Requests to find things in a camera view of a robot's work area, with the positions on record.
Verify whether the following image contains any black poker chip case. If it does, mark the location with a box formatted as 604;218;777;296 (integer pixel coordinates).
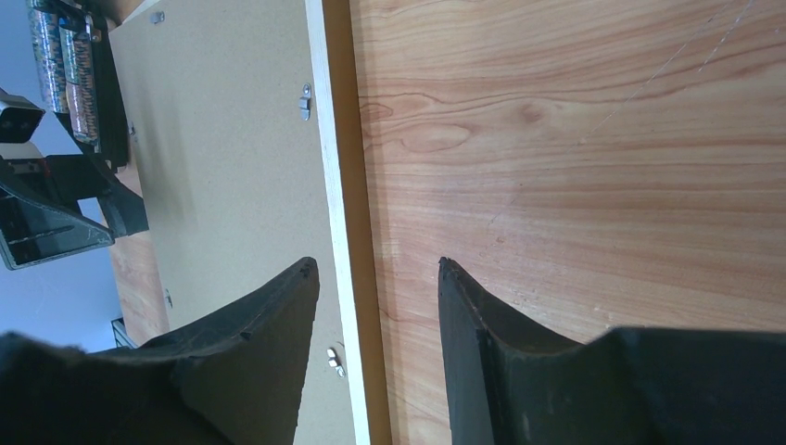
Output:
25;1;131;172

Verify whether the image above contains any brown cardboard backing board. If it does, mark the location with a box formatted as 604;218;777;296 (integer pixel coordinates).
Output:
110;1;357;444

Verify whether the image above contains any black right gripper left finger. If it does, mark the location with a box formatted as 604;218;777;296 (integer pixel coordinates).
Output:
1;257;320;444

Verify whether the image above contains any light wooden picture frame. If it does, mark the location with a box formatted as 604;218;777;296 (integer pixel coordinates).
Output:
305;1;393;444

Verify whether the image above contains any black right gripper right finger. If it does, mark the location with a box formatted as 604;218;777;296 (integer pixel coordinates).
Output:
438;258;785;444

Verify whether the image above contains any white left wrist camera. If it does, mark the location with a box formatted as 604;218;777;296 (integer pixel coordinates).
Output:
1;89;45;144

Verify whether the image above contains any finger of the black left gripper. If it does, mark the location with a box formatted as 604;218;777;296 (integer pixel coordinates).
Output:
45;154;149;237
1;178;114;271

